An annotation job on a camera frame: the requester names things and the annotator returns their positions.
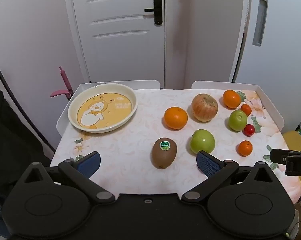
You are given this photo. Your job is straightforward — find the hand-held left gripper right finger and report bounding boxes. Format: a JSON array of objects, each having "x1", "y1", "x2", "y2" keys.
[{"x1": 182, "y1": 151, "x2": 278, "y2": 204}]

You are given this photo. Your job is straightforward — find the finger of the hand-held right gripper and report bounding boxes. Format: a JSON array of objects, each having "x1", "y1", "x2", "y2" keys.
[{"x1": 269, "y1": 149, "x2": 301, "y2": 165}]

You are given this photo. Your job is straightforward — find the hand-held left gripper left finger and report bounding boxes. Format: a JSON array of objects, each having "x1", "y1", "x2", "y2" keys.
[{"x1": 22, "y1": 151, "x2": 115, "y2": 205}]

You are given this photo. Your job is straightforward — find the large green apple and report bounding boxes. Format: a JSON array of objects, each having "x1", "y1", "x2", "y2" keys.
[{"x1": 190, "y1": 129, "x2": 216, "y2": 155}]

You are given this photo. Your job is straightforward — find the small tangerine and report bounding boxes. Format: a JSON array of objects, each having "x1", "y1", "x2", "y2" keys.
[{"x1": 237, "y1": 140, "x2": 253, "y2": 157}]

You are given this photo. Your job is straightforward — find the brown kiwi with green sticker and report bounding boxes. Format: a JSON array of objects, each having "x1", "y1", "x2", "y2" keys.
[{"x1": 152, "y1": 137, "x2": 178, "y2": 170}]

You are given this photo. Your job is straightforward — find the small green apple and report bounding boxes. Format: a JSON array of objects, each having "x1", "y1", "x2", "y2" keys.
[{"x1": 228, "y1": 110, "x2": 248, "y2": 132}]

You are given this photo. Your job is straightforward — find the cream plate with duck print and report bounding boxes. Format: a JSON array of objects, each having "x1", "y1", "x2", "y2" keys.
[{"x1": 68, "y1": 83, "x2": 138, "y2": 133}]

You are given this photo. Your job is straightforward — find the yellow cushion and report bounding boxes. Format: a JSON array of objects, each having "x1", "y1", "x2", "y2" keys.
[{"x1": 282, "y1": 131, "x2": 301, "y2": 153}]

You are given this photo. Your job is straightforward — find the white floral tray table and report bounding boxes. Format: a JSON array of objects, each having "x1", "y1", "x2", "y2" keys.
[{"x1": 50, "y1": 89, "x2": 301, "y2": 198}]

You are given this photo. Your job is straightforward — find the white rimmed table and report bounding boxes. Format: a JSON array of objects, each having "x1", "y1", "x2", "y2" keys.
[{"x1": 56, "y1": 80, "x2": 285, "y2": 137}]

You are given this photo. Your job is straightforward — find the large orange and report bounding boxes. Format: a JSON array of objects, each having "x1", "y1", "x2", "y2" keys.
[{"x1": 164, "y1": 107, "x2": 188, "y2": 130}]

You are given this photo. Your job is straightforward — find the red yellow apple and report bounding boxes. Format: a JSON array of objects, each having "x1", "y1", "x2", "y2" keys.
[{"x1": 192, "y1": 94, "x2": 219, "y2": 122}]

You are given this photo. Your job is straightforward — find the medium orange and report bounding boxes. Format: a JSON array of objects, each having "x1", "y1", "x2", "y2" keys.
[{"x1": 223, "y1": 90, "x2": 241, "y2": 109}]

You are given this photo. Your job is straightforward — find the dark cloth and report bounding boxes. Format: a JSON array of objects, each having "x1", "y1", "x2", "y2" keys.
[{"x1": 0, "y1": 84, "x2": 52, "y2": 239}]

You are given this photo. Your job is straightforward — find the white cabinet door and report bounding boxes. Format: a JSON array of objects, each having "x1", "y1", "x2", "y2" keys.
[{"x1": 231, "y1": 0, "x2": 301, "y2": 130}]

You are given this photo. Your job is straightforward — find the white panelled door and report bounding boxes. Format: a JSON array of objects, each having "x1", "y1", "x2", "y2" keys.
[{"x1": 70, "y1": 0, "x2": 166, "y2": 83}]

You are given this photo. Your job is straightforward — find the pink dustpan handle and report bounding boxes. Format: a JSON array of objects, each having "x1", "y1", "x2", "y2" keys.
[{"x1": 50, "y1": 89, "x2": 71, "y2": 98}]

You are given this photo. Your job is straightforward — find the pink handled broom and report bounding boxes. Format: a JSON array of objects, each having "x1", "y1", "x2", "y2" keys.
[{"x1": 59, "y1": 66, "x2": 74, "y2": 98}]

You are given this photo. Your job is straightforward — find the black cable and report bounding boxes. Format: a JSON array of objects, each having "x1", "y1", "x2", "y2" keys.
[{"x1": 0, "y1": 47, "x2": 56, "y2": 153}]

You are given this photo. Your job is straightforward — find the grey recessed cabinet handle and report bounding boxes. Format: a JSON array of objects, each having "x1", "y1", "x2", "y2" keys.
[{"x1": 252, "y1": 0, "x2": 268, "y2": 47}]

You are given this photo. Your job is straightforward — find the black door handle lock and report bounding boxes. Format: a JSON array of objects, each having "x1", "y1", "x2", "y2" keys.
[{"x1": 144, "y1": 0, "x2": 163, "y2": 25}]

